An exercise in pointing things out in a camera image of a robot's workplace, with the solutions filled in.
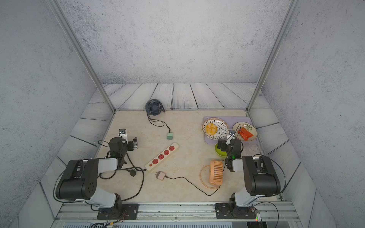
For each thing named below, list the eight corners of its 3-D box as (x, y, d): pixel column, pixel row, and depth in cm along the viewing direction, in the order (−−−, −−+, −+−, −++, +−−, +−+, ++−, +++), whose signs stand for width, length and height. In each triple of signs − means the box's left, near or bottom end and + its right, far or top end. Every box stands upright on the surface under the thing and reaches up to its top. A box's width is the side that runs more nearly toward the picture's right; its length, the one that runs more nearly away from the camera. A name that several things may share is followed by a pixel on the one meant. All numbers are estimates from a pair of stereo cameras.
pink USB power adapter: (154, 178, 87) (153, 176, 85) (157, 171, 89) (156, 169, 88) (163, 180, 86) (162, 179, 84) (166, 174, 88) (165, 172, 86)
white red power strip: (148, 172, 89) (147, 170, 87) (144, 168, 91) (143, 166, 88) (179, 147, 100) (179, 145, 98) (175, 144, 102) (175, 141, 100)
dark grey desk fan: (152, 119, 116) (149, 110, 108) (146, 113, 121) (143, 103, 113) (164, 112, 122) (163, 102, 114) (158, 106, 126) (156, 96, 118)
